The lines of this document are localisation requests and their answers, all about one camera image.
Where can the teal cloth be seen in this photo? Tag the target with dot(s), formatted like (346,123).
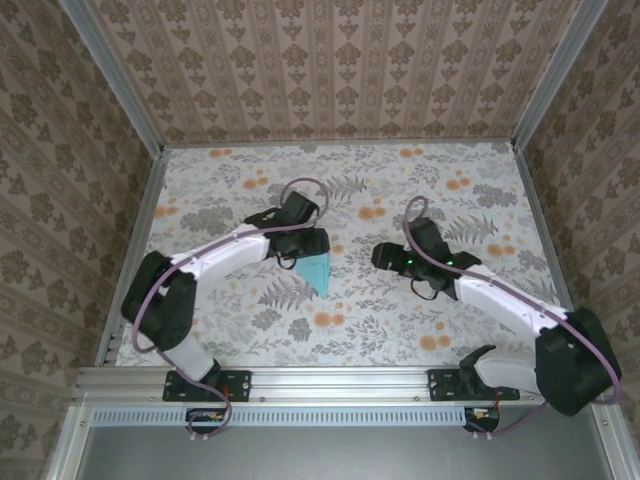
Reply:
(317,275)

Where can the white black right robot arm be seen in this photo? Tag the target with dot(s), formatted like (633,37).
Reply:
(505,300)

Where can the grey metal panel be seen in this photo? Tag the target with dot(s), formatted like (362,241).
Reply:
(350,455)

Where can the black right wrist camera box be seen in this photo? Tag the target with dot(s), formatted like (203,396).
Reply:
(426,234)

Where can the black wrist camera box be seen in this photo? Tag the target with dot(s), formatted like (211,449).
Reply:
(300,206)
(426,234)

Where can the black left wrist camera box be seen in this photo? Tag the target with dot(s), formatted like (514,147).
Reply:
(300,206)

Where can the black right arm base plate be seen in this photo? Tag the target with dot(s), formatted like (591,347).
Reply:
(442,385)

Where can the aluminium side rail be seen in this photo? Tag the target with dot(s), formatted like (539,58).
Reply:
(550,240)
(142,230)

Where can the long aluminium base rail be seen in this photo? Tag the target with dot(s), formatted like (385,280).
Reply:
(340,382)

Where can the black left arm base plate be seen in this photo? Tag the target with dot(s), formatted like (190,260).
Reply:
(240,385)

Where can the aluminium corner post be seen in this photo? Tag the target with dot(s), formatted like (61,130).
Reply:
(115,75)
(555,70)

